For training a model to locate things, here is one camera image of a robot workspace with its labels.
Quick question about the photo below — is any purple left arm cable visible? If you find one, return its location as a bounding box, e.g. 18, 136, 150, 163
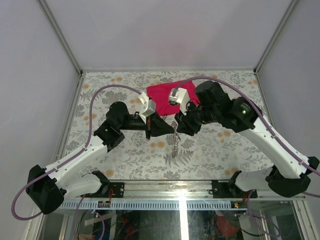
11, 84, 142, 221

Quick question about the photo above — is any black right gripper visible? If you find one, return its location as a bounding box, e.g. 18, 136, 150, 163
174, 99, 219, 136

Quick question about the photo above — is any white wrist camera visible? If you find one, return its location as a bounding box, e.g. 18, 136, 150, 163
168, 87, 190, 115
138, 92, 156, 124

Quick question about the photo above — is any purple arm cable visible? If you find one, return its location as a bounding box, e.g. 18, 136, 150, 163
174, 76, 320, 237
11, 84, 142, 221

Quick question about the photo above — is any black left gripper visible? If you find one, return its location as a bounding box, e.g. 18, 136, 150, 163
119, 109, 176, 140

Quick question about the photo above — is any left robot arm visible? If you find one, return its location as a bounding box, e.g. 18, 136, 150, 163
26, 101, 174, 215

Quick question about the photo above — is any large metal keyring chain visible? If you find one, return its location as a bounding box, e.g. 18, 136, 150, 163
170, 121, 181, 159

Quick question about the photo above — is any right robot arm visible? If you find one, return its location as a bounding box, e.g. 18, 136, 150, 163
168, 77, 320, 198

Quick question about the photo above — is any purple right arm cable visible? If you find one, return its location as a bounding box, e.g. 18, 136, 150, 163
174, 76, 320, 237

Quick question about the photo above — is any pink cloth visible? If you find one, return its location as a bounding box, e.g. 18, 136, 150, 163
146, 80, 199, 117

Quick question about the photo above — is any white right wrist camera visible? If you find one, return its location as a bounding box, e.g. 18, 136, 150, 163
168, 87, 190, 115

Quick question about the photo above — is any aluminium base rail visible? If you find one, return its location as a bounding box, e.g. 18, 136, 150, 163
57, 178, 307, 210

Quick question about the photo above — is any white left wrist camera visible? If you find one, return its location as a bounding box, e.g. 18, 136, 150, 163
138, 92, 156, 124

